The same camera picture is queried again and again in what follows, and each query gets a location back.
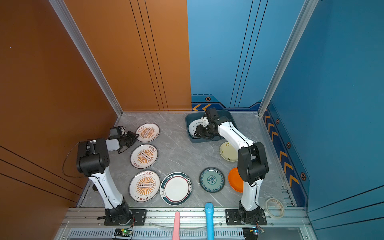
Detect white flower plate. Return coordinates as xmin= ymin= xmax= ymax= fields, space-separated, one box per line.
xmin=188 ymin=119 xmax=203 ymax=139

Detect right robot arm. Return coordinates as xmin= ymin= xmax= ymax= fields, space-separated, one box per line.
xmin=194 ymin=108 xmax=269 ymax=225

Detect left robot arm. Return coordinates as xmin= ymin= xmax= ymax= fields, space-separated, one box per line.
xmin=76 ymin=126 xmax=139 ymax=226

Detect teal plastic bin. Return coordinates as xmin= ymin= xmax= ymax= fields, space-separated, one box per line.
xmin=185 ymin=110 xmax=238 ymax=144

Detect cream yellow plate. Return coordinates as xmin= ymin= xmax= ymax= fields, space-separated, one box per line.
xmin=220 ymin=142 xmax=238 ymax=162

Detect large orange sunburst plate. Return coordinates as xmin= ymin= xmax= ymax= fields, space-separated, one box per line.
xmin=129 ymin=170 xmax=161 ymax=203

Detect teal patterned plate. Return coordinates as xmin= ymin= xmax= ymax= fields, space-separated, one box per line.
xmin=199 ymin=167 xmax=225 ymax=193

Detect white plate green red rim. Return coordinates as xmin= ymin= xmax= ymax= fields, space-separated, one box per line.
xmin=160 ymin=172 xmax=193 ymax=206

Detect left circuit board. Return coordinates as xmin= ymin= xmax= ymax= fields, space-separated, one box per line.
xmin=114 ymin=228 xmax=134 ymax=240

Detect circuit board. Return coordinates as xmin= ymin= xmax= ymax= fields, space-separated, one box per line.
xmin=114 ymin=228 xmax=134 ymax=240
xmin=243 ymin=228 xmax=265 ymax=240

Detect right circuit board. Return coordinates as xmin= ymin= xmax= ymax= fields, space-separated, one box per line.
xmin=243 ymin=228 xmax=265 ymax=240

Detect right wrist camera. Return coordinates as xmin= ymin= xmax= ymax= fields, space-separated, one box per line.
xmin=201 ymin=117 xmax=210 ymax=127

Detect blue handle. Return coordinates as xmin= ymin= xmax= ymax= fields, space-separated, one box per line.
xmin=205 ymin=203 xmax=214 ymax=240

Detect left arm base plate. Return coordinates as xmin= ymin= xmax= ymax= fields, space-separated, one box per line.
xmin=104 ymin=209 xmax=147 ymax=227

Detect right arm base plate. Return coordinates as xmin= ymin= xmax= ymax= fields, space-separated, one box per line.
xmin=225 ymin=209 xmax=268 ymax=226

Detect pink handle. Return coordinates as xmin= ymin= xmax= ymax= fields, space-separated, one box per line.
xmin=172 ymin=211 xmax=181 ymax=240

